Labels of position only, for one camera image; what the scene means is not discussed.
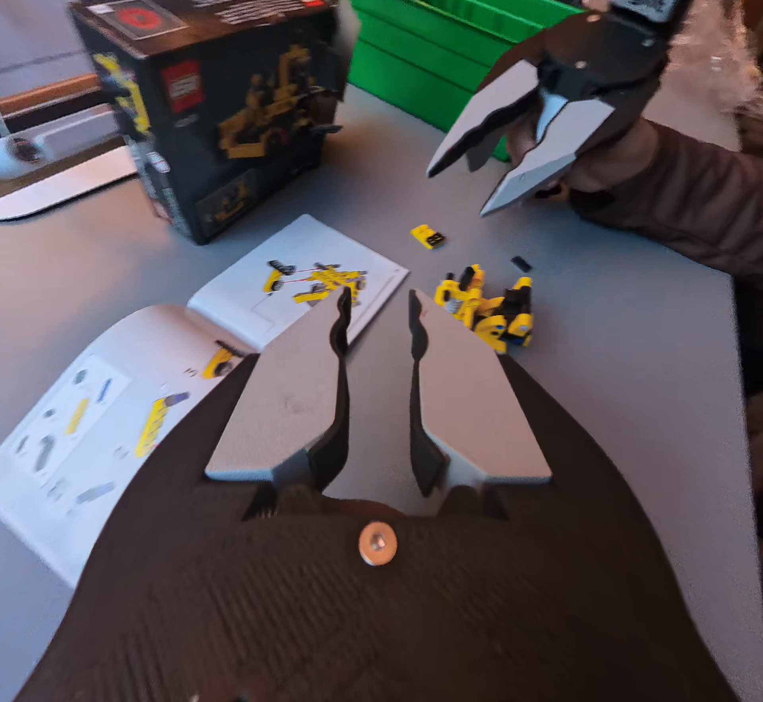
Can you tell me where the yellow lego vehicle model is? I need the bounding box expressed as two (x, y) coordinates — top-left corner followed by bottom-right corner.
(433, 264), (534, 355)

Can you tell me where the dark lego set box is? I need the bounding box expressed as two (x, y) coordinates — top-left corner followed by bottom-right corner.
(68, 0), (361, 245)

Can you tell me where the white tipped wire holder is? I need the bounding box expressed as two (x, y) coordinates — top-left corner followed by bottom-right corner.
(0, 106), (120, 178)

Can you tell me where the person's right forearm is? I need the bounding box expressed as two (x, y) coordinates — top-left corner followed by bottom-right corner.
(572, 124), (763, 292)

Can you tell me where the lego instruction booklet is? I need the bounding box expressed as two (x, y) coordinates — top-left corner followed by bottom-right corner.
(0, 213), (411, 590)
(0, 145), (139, 221)

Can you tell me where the green plastic bin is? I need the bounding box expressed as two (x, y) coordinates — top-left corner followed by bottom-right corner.
(339, 0), (588, 163)

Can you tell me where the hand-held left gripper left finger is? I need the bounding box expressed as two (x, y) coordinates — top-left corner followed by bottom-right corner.
(204, 285), (352, 493)

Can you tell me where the person's right hand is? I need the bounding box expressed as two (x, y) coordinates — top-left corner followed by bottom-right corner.
(505, 109), (661, 196)

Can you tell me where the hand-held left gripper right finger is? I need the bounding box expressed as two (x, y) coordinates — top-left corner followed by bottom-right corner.
(408, 289), (553, 498)

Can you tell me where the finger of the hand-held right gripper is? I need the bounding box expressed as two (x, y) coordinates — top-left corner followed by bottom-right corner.
(426, 60), (541, 178)
(478, 99), (616, 218)

